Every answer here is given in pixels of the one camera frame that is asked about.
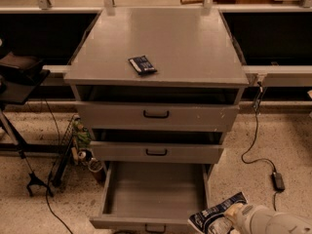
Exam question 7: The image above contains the grey middle drawer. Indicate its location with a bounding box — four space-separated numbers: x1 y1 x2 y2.
91 130 223 164

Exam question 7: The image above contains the metal soda can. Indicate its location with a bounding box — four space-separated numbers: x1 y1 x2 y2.
78 149 92 162

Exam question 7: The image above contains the brown cup with lid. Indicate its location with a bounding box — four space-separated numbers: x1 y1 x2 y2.
88 159 105 183

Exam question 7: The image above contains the green snack bag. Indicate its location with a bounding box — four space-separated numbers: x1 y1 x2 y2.
72 118 91 149

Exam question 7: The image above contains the blue white chip bag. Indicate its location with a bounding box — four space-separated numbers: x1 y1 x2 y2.
187 192 247 234

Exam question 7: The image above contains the grey top drawer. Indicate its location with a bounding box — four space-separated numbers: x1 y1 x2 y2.
75 96 239 132

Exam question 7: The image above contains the grey metal rail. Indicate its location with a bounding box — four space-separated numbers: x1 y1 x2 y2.
243 65 312 87

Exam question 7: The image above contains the grey drawer cabinet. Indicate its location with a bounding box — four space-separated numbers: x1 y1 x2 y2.
63 6 251 180

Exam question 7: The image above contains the black tripod stand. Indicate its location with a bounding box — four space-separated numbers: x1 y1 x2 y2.
0 109 54 197

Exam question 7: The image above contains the grey drawer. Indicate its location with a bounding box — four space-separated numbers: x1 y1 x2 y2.
90 162 212 234
91 130 223 164
75 96 239 132

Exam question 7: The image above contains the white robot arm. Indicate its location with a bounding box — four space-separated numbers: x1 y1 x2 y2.
224 203 312 234

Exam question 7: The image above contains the black tray on stand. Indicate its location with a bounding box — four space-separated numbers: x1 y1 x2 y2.
0 53 50 105

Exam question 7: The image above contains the grey bottom drawer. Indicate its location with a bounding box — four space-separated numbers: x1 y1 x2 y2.
90 162 212 234

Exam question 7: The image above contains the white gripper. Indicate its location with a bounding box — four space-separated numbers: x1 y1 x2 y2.
224 203 259 234

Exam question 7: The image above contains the black power cable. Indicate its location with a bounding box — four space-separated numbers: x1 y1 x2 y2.
240 81 281 213

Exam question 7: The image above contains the black power adapter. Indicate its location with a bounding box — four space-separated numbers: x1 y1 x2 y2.
271 172 285 192

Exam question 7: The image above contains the black thin cable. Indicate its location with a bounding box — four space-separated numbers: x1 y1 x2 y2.
40 97 75 234

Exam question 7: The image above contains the black wire basket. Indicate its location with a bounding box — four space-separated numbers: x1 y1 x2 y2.
49 114 79 187

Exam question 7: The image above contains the dark blue snack packet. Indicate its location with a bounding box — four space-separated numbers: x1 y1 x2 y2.
129 56 157 75

